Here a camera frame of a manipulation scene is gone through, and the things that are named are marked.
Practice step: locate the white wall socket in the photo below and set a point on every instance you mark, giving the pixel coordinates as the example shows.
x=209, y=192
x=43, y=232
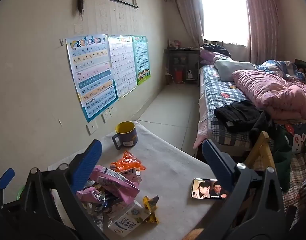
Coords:
x=113, y=110
x=105, y=116

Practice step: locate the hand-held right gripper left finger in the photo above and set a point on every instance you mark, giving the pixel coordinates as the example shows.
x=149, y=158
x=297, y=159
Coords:
x=89, y=162

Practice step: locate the metal wall rail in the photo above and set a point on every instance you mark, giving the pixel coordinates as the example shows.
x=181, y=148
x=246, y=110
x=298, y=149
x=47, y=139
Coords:
x=123, y=2

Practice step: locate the white chart wall poster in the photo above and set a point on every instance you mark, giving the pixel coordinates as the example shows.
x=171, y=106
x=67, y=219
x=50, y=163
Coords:
x=123, y=65

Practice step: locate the cartoon printed blanket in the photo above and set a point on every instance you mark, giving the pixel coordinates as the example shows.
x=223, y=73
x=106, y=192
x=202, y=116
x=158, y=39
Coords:
x=299, y=136

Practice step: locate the green grid wall poster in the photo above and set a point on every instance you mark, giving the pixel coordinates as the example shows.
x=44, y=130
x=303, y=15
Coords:
x=142, y=57

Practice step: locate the pink curtain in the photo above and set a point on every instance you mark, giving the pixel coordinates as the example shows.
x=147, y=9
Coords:
x=187, y=12
x=262, y=25

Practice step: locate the white pillow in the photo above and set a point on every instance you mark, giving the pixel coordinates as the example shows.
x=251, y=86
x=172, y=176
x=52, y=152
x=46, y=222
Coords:
x=230, y=68

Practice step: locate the wooden chair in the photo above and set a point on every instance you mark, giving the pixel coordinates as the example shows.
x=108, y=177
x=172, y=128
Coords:
x=261, y=150

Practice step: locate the green clothing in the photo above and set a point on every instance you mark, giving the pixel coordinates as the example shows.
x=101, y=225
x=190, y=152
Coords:
x=284, y=160

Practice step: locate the blue letter wall poster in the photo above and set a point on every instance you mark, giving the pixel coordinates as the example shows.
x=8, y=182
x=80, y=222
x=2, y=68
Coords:
x=93, y=77

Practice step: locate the red basin green rim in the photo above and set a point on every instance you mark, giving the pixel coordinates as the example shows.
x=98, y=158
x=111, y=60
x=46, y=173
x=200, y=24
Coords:
x=21, y=192

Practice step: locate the pink foil snack bag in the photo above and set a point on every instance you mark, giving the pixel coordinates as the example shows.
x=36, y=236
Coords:
x=113, y=187

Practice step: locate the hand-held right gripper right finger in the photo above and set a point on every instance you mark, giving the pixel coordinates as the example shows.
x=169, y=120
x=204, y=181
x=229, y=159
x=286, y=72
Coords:
x=216, y=162

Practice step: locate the pink quilt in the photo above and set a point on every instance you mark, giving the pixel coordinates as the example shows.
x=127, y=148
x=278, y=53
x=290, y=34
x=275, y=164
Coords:
x=267, y=92

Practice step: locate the yellow candy wrapper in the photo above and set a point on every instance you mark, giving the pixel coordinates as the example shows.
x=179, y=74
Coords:
x=150, y=205

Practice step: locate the red container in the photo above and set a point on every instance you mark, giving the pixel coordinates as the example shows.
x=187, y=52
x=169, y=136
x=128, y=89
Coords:
x=179, y=76

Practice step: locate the black clothing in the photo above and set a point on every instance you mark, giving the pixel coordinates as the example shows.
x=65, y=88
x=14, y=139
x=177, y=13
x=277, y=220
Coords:
x=239, y=115

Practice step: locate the blue mug yellow inside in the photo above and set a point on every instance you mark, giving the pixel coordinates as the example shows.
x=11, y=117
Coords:
x=128, y=137

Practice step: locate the wall hook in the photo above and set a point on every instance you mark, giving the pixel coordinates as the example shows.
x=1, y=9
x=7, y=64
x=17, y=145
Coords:
x=61, y=42

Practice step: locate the white milk carton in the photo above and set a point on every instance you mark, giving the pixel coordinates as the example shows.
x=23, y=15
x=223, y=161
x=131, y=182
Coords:
x=128, y=222

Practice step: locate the orange snack bag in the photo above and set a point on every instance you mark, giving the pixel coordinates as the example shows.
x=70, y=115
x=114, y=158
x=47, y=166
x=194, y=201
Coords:
x=128, y=163

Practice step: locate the white table cloth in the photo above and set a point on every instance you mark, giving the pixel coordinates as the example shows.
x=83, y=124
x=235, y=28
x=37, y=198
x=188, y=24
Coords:
x=168, y=170

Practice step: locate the smartphone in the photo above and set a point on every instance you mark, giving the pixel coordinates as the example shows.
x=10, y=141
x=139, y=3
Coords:
x=205, y=190

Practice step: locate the purple blanket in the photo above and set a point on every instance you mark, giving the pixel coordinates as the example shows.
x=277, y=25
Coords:
x=210, y=56

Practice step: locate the dark shelf table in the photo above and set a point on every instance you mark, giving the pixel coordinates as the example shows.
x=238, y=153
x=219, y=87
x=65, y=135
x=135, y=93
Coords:
x=180, y=52

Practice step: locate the bed with plaid sheet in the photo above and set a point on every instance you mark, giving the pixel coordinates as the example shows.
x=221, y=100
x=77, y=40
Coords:
x=217, y=90

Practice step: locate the white blank wall plate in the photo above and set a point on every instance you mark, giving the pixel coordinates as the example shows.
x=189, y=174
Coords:
x=91, y=128

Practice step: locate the window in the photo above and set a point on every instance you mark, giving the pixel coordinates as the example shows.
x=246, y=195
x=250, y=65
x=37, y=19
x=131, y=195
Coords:
x=225, y=15

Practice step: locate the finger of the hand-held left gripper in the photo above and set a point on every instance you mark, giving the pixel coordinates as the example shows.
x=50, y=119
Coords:
x=6, y=178

